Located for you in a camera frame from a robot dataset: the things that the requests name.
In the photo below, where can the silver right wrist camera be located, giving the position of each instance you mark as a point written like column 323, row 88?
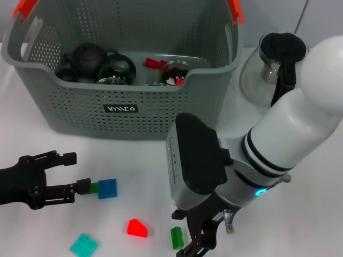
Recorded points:
column 198, row 160

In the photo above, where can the grey perforated storage bin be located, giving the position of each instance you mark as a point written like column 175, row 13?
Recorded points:
column 147, row 120

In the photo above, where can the red sloped toy brick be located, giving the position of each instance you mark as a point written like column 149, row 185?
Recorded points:
column 137, row 227

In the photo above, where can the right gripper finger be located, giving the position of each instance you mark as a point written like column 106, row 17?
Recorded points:
column 178, row 215
column 194, row 250

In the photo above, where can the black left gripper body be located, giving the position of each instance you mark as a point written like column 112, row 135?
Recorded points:
column 21, row 182

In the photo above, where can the teal flat toy plate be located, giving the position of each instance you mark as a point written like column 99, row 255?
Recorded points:
column 84, row 245

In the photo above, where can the small red toy brick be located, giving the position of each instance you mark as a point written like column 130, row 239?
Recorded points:
column 179, row 81

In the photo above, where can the dark red long brick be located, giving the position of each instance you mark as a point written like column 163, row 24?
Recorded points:
column 153, row 63

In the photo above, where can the green toy brick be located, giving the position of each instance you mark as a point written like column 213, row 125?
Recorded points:
column 177, row 238
column 93, row 188

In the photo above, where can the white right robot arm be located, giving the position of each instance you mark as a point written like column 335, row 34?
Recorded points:
column 294, row 120

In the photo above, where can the glass teacup black holder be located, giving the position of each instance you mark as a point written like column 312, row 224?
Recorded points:
column 118, row 68
column 171, row 70
column 154, row 84
column 110, row 81

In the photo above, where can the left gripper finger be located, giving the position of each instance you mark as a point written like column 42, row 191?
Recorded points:
column 69, row 158
column 83, row 184

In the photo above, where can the white toy brick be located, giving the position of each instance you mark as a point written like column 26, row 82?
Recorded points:
column 170, row 80

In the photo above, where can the blue toy brick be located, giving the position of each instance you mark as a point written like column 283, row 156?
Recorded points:
column 107, row 188

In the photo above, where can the black clay teapot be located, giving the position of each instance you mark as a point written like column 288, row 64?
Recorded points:
column 87, row 60

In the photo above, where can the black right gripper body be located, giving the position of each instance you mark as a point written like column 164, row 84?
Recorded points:
column 203, row 219

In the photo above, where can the glass teapot black lid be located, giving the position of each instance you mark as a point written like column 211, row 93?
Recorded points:
column 281, row 44

